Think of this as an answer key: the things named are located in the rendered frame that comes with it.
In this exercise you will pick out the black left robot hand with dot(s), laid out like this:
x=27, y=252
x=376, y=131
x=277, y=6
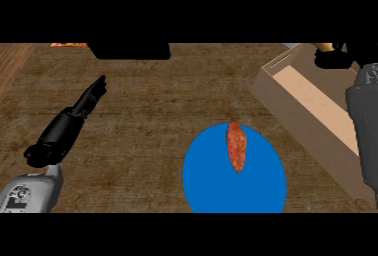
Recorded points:
x=61, y=131

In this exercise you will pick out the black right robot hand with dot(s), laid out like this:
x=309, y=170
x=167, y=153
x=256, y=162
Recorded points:
x=340, y=59

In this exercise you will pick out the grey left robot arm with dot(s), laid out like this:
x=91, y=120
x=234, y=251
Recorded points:
x=27, y=195

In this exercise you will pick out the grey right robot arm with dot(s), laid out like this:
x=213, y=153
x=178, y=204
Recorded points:
x=365, y=133

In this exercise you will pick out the brown cardboard box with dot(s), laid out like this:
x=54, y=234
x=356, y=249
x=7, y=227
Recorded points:
x=296, y=115

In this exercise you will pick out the red-orange pear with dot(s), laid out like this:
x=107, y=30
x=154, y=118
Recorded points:
x=237, y=146

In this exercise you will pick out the blue round plate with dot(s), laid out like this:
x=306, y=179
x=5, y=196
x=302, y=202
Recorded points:
x=231, y=190

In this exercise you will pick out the tan curved object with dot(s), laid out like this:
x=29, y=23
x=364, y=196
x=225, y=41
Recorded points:
x=325, y=46

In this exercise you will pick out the orange object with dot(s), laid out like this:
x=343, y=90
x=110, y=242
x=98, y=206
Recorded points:
x=69, y=44

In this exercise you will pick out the black appliance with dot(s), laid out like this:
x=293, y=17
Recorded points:
x=131, y=50

